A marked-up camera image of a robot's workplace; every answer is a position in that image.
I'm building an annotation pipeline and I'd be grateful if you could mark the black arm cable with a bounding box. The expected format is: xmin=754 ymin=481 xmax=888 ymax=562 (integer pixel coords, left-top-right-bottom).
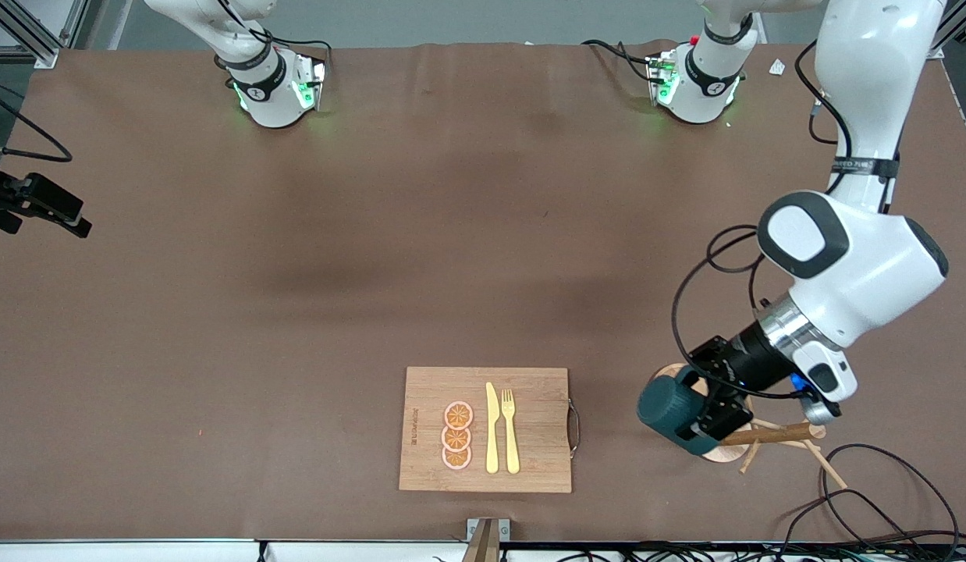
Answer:
xmin=0 ymin=82 xmax=73 ymax=163
xmin=670 ymin=39 xmax=851 ymax=400

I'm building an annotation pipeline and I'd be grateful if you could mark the yellow fork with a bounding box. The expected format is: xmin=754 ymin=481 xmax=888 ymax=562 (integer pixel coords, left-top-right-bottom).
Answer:
xmin=501 ymin=389 xmax=521 ymax=475

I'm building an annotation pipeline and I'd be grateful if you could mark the black base cable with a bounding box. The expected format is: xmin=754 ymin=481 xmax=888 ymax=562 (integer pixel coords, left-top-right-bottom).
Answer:
xmin=581 ymin=39 xmax=657 ymax=83
xmin=261 ymin=30 xmax=333 ymax=59

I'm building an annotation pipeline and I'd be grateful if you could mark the yellow knife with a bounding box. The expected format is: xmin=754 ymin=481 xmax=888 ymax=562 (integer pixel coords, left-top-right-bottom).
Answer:
xmin=485 ymin=382 xmax=500 ymax=475

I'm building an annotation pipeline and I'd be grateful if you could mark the aluminium camera post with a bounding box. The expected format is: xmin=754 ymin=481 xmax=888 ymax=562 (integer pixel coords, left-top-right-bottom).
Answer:
xmin=461 ymin=518 xmax=512 ymax=562

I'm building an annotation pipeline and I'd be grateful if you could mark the white cable duct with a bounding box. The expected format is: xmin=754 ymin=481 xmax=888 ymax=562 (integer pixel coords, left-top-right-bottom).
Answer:
xmin=0 ymin=539 xmax=966 ymax=562

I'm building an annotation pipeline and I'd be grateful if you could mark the dark green cup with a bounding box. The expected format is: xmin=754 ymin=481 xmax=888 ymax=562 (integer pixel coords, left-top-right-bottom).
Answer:
xmin=637 ymin=376 xmax=722 ymax=456

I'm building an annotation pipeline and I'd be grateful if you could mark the aluminium frame profile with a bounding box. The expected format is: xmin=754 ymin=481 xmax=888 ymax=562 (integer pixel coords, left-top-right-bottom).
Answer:
xmin=924 ymin=0 xmax=966 ymax=60
xmin=0 ymin=0 xmax=72 ymax=67

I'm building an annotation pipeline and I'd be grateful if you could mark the brown table mat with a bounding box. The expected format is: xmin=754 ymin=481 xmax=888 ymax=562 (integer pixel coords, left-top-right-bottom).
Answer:
xmin=0 ymin=39 xmax=966 ymax=543

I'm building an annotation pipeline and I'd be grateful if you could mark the wooden cutting board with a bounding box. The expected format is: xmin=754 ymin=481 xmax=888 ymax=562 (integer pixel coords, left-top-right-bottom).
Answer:
xmin=399 ymin=367 xmax=581 ymax=494

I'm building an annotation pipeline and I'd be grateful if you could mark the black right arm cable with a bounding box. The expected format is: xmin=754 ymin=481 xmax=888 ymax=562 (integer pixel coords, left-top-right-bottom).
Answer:
xmin=0 ymin=82 xmax=73 ymax=163

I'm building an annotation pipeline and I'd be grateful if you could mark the black table cable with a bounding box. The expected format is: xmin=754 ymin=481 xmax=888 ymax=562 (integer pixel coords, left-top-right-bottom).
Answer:
xmin=820 ymin=443 xmax=961 ymax=547
xmin=778 ymin=492 xmax=921 ymax=551

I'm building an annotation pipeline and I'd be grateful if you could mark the black cable bundle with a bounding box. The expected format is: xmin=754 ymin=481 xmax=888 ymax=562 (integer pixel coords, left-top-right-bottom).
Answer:
xmin=530 ymin=540 xmax=966 ymax=562

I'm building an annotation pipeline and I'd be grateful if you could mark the wooden mug tree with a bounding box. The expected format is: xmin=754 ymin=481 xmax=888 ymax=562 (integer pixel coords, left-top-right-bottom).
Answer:
xmin=659 ymin=363 xmax=849 ymax=491

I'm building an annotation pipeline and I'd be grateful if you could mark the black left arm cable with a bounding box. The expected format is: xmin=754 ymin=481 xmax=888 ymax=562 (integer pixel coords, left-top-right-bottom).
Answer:
xmin=670 ymin=39 xmax=851 ymax=400

